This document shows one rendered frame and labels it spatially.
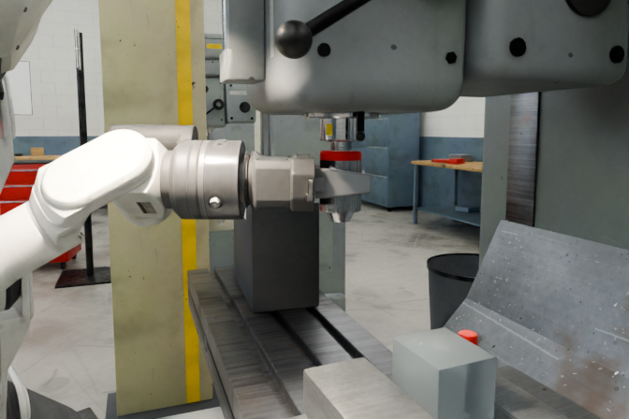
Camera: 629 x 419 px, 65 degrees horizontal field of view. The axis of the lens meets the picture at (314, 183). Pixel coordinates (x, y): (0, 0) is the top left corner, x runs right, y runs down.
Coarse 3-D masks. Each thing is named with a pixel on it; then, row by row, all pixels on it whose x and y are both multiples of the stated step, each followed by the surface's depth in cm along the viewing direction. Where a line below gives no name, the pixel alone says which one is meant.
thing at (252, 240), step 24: (264, 216) 82; (288, 216) 84; (312, 216) 85; (240, 240) 95; (264, 240) 83; (288, 240) 84; (312, 240) 85; (240, 264) 96; (264, 264) 83; (288, 264) 84; (312, 264) 86; (264, 288) 84; (288, 288) 85; (312, 288) 86
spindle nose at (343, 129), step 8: (320, 120) 54; (328, 120) 53; (336, 120) 52; (344, 120) 52; (352, 120) 52; (320, 128) 54; (336, 128) 52; (344, 128) 52; (352, 128) 52; (320, 136) 54; (328, 136) 53; (336, 136) 52; (344, 136) 52; (352, 136) 52
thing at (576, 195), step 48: (528, 96) 77; (576, 96) 69; (624, 96) 62; (528, 144) 77; (576, 144) 69; (624, 144) 62; (528, 192) 78; (576, 192) 70; (624, 192) 63; (480, 240) 90; (624, 240) 63
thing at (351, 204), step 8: (320, 160) 54; (360, 160) 54; (336, 168) 53; (344, 168) 53; (352, 168) 53; (360, 168) 54; (320, 200) 55; (328, 200) 54; (336, 200) 53; (344, 200) 53; (352, 200) 53; (360, 200) 55; (320, 208) 55; (328, 208) 54; (336, 208) 53; (344, 208) 53; (352, 208) 53; (360, 208) 55
